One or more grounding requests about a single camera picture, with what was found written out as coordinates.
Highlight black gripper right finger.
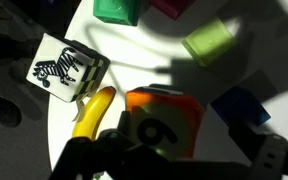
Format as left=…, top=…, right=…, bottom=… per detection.
left=228, top=121, right=288, bottom=180

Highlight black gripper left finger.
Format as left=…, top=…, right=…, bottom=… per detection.
left=48, top=109, right=172, bottom=180

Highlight orange soft number dice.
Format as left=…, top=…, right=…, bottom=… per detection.
left=124, top=87, right=206, bottom=160

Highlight yellow banana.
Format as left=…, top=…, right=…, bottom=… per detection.
left=71, top=85, right=117, bottom=142

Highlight small blue cube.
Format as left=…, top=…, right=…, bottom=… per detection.
left=210, top=85, right=272, bottom=128

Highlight small lime green cube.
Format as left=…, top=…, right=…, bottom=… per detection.
left=181, top=16, right=237, bottom=68

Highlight small magenta cube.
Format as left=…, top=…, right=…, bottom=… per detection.
left=148, top=0, right=195, bottom=20

